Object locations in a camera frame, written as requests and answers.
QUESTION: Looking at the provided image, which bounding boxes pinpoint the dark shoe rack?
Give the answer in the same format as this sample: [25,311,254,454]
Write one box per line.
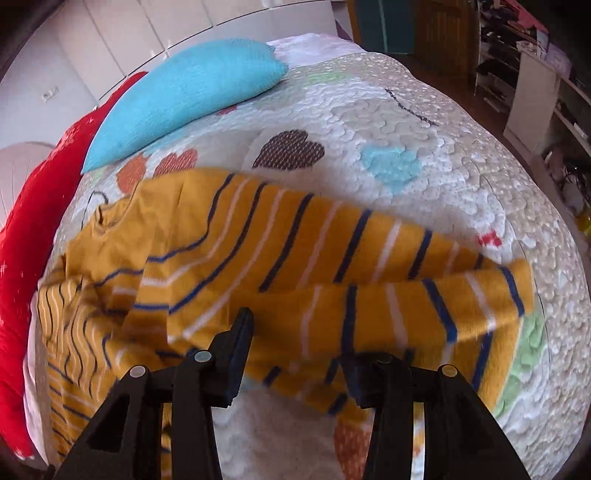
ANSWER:
[473,0,550,114]

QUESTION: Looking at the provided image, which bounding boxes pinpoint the wooden door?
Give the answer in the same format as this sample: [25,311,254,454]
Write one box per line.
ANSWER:
[413,0,481,70]

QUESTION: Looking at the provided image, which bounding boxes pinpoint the heart print quilt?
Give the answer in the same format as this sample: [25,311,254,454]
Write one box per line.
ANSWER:
[23,51,583,480]

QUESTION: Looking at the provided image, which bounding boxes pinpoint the teal curtain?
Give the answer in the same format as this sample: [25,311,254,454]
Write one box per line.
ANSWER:
[353,0,416,56]

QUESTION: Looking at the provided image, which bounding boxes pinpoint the blue pillow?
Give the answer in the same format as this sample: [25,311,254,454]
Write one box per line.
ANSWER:
[81,39,289,175]

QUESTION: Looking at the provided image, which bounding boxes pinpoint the pink clothes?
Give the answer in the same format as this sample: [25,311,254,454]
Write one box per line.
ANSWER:
[499,0,550,33]

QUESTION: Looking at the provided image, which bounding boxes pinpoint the red patterned pillow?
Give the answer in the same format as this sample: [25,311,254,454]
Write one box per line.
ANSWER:
[0,71,148,460]

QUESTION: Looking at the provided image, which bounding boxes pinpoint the yellow striped towel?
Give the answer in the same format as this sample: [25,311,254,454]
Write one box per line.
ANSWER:
[37,168,536,480]

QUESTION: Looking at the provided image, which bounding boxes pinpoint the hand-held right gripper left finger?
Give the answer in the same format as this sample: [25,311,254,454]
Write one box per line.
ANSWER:
[53,307,256,480]

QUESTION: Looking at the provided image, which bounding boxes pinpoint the white wardrobe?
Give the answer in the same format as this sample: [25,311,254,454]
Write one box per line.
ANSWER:
[0,0,352,148]

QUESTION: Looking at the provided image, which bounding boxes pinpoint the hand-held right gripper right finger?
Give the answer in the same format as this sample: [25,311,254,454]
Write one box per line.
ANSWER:
[341,350,532,480]

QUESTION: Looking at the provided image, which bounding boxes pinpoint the white shelf unit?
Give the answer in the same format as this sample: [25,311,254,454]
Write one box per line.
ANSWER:
[503,48,591,227]

